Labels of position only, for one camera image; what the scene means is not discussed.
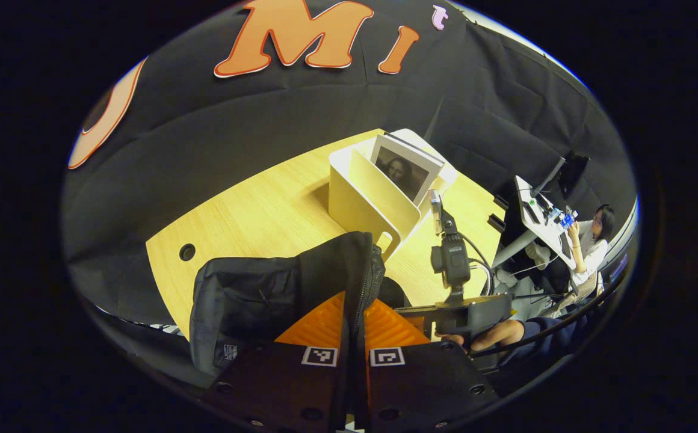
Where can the white office desk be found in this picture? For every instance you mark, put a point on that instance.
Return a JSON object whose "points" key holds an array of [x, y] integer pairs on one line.
{"points": [[541, 237]]}

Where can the black schoolbag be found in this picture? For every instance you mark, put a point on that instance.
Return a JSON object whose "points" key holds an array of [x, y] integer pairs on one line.
{"points": [[253, 300]]}

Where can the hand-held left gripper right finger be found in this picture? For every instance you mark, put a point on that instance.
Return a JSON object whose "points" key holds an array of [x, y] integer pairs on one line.
{"points": [[421, 385]]}

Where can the white bookshelf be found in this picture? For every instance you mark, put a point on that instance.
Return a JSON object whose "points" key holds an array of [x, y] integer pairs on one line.
{"points": [[367, 204]]}

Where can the portrait cover book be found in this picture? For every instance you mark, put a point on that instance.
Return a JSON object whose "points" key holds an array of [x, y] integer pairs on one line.
{"points": [[406, 171]]}

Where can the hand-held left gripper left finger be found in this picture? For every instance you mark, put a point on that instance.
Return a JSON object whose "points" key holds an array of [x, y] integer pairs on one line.
{"points": [[277, 388]]}

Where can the black backdrop cloth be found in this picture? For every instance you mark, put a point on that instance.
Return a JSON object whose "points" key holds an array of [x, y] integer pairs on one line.
{"points": [[265, 114]]}

